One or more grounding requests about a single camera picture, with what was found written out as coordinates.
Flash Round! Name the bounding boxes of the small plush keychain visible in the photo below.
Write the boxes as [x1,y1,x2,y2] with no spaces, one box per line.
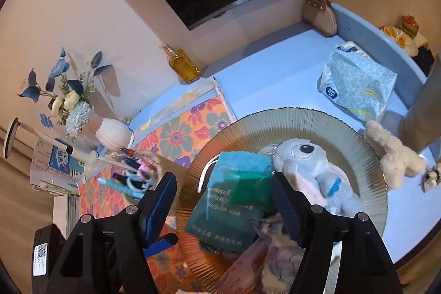
[420,161,441,193]

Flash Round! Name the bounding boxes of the blue plush toy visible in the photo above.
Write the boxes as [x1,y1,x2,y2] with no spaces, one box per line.
[272,138,367,217]

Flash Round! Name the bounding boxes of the dark green printed pouch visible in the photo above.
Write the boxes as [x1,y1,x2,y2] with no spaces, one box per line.
[184,182,267,244]

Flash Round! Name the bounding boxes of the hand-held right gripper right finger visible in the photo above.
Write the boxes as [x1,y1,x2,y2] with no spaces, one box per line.
[270,172,404,294]

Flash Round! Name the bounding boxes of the amber perfume bottle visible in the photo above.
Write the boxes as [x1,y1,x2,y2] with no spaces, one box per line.
[159,43,201,85]

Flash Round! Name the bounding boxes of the brown handbag-shaped box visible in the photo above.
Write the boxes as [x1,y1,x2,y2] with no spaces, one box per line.
[302,0,337,38]

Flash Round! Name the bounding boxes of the stack of books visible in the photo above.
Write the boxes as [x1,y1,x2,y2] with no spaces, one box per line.
[30,138,88,195]

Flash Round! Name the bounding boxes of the bamboo pen holder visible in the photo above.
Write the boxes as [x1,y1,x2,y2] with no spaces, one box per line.
[98,147,168,203]

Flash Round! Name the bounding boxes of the white plush toy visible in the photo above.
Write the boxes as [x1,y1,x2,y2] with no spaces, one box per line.
[364,121,428,188]

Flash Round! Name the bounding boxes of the blue dotted tissue pack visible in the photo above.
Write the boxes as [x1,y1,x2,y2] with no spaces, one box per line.
[318,41,397,124]

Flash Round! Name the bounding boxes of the plate of fruit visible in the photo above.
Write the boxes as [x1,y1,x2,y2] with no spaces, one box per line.
[379,25,420,57]

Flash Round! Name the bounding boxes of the black bag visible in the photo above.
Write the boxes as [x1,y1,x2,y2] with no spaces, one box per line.
[412,45,435,77]

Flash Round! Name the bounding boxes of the white desk lamp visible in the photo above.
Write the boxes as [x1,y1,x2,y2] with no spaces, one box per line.
[3,117,100,165]

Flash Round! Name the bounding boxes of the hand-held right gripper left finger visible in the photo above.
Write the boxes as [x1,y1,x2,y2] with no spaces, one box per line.
[50,172,178,294]

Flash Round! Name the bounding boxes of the ribbed glass bowl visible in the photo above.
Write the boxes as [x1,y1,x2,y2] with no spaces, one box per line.
[175,107,389,294]

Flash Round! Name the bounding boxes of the blue pen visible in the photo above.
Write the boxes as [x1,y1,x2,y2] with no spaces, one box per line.
[97,177,143,200]

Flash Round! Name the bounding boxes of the floral table cloth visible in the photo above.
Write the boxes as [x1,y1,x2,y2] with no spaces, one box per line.
[77,76,238,294]

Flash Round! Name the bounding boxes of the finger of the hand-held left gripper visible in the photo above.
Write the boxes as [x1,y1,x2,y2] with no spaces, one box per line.
[145,234,178,258]

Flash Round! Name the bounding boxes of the white ribbed vase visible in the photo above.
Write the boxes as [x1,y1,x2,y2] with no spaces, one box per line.
[97,118,136,149]

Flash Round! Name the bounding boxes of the pink printed packet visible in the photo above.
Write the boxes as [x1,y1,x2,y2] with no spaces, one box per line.
[215,237,273,294]

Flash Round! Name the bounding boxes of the black pen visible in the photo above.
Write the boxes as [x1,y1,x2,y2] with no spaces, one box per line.
[112,172,138,185]

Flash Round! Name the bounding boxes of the light blue scissors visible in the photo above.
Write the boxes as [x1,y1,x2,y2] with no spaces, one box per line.
[124,167,160,192]

